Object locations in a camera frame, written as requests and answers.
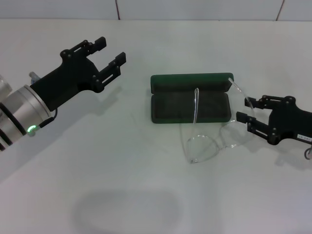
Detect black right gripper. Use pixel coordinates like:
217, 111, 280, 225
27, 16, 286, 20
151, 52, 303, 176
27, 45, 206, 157
235, 96, 312, 146

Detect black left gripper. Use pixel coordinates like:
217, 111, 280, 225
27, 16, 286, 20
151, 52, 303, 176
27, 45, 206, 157
29, 36, 127, 111

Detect clear white glasses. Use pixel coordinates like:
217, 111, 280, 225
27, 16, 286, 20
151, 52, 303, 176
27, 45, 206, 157
179, 77, 256, 164

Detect green glasses case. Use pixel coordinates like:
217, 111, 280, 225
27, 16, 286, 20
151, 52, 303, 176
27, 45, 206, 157
150, 72, 234, 125

